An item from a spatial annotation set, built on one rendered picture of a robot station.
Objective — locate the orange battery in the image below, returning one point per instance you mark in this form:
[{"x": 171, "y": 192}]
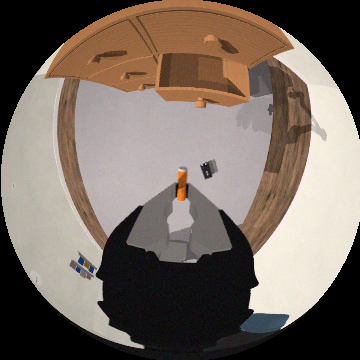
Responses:
[{"x": 182, "y": 181}]

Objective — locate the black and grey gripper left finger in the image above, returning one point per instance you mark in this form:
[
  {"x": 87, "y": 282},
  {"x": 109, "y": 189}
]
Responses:
[{"x": 145, "y": 229}]

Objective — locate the brown wooden chest of drawers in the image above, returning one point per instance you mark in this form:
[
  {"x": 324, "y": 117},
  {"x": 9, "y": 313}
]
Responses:
[{"x": 134, "y": 12}]

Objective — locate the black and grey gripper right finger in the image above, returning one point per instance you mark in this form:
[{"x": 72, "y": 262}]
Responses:
[{"x": 214, "y": 233}]

